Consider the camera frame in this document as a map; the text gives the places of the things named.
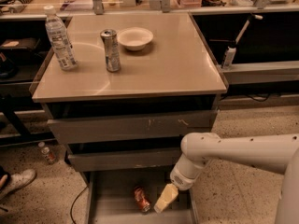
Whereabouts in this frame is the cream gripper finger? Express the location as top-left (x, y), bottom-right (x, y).
top-left (154, 184), bottom-right (178, 213)

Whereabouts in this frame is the red coke can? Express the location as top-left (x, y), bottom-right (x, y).
top-left (134, 186), bottom-right (151, 213)

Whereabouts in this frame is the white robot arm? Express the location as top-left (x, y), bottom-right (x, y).
top-left (154, 133), bottom-right (299, 224)

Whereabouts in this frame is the grey middle drawer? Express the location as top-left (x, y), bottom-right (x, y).
top-left (68, 147), bottom-right (181, 172)

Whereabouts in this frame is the grey drawer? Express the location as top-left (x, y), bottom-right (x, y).
top-left (68, 147), bottom-right (181, 172)
top-left (48, 110), bottom-right (218, 144)
top-left (84, 166), bottom-right (198, 224)

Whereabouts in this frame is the grey bottom drawer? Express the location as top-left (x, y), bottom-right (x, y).
top-left (84, 166), bottom-right (198, 224)

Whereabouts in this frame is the grey top drawer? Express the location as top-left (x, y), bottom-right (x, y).
top-left (48, 110), bottom-right (218, 144)

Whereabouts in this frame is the grey drawer cabinet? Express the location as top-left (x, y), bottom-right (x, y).
top-left (28, 12), bottom-right (229, 224)

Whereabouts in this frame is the silver energy drink can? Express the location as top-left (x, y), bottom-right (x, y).
top-left (100, 29), bottom-right (121, 72)

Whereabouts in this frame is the small bottle on floor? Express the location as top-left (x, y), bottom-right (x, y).
top-left (38, 142), bottom-right (56, 164)

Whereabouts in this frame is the white sneaker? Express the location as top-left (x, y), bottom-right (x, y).
top-left (0, 169), bottom-right (36, 200)

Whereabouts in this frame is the white bowl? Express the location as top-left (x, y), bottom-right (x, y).
top-left (118, 27), bottom-right (153, 51)

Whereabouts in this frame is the clear plastic water bottle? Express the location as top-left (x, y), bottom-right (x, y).
top-left (44, 6), bottom-right (78, 71)

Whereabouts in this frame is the white rod tool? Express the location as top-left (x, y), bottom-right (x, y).
top-left (235, 14), bottom-right (263, 45)

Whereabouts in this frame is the black floor cable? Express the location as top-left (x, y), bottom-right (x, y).
top-left (69, 185), bottom-right (90, 224)

